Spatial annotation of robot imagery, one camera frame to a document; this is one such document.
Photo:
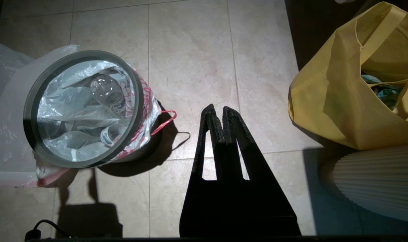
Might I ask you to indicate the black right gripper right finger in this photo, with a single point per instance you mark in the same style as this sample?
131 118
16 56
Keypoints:
267 208

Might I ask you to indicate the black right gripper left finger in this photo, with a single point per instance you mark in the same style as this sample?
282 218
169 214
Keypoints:
197 201

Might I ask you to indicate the white red-printed trash bag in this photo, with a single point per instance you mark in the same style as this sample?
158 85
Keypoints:
69 97

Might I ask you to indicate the black round trash bin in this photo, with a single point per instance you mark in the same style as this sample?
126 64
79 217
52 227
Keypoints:
146 153

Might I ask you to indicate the yellow plastic bag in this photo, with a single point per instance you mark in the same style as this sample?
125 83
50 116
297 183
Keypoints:
325 101

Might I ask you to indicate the white plastic bag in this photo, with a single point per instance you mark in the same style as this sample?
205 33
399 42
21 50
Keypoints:
8 134

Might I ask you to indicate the cream ribbed cylinder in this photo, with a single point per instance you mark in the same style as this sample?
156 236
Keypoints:
378 178

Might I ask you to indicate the teal printed wrapper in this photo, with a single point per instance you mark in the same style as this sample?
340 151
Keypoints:
382 90

